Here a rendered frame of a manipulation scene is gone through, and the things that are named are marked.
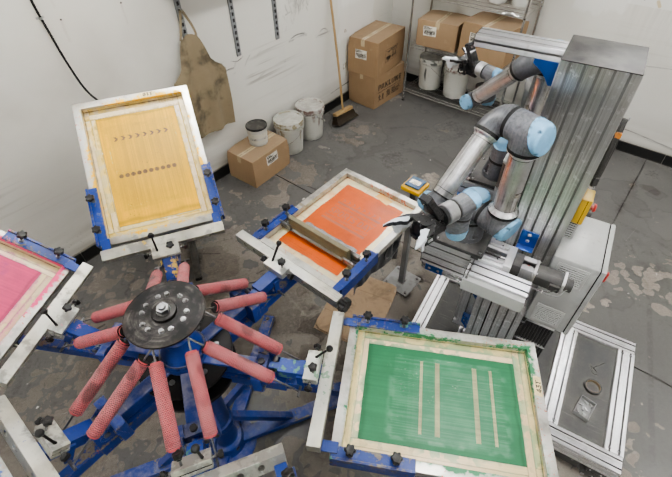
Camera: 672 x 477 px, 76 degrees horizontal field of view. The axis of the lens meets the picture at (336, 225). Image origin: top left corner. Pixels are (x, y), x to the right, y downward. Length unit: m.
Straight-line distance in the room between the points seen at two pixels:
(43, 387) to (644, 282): 4.30
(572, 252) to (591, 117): 0.64
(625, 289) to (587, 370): 1.03
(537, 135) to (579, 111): 0.26
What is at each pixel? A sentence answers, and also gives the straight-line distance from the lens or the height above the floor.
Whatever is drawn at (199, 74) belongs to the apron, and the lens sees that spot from 3.92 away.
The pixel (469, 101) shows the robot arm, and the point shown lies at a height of 1.58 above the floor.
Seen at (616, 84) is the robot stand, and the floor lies 1.98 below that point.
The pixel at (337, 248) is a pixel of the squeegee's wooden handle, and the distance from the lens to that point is 2.18.
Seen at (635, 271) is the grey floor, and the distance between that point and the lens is 4.12.
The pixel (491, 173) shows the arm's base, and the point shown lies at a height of 1.30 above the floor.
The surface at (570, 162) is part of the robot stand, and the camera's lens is 1.87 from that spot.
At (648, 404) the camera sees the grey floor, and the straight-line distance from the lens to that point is 3.43.
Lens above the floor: 2.64
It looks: 44 degrees down
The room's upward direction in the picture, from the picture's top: 1 degrees counter-clockwise
